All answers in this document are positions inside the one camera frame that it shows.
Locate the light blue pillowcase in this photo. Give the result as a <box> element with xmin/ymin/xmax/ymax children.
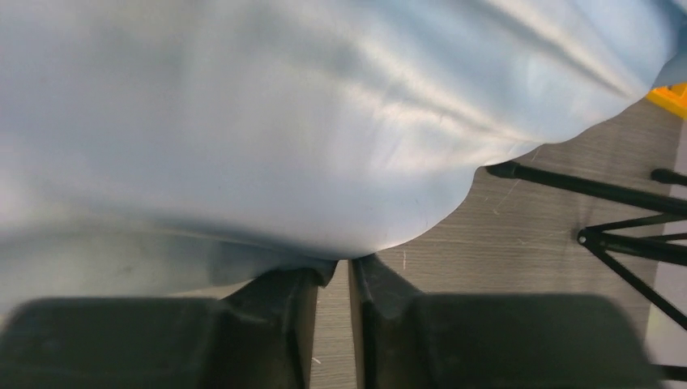
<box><xmin>1</xmin><ymin>1</ymin><xmax>686</xmax><ymax>312</ymax></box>

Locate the yellow block near tripod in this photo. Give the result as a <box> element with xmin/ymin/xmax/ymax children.
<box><xmin>646</xmin><ymin>83</ymin><xmax>686</xmax><ymax>120</ymax></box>

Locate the black tripod stand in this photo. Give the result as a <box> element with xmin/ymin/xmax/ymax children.
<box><xmin>486</xmin><ymin>161</ymin><xmax>686</xmax><ymax>388</ymax></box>

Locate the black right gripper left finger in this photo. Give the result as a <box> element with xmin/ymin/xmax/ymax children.
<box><xmin>1</xmin><ymin>269</ymin><xmax>322</xmax><ymax>388</ymax></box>

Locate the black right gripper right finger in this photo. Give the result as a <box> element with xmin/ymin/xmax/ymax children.
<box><xmin>348</xmin><ymin>255</ymin><xmax>661</xmax><ymax>388</ymax></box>

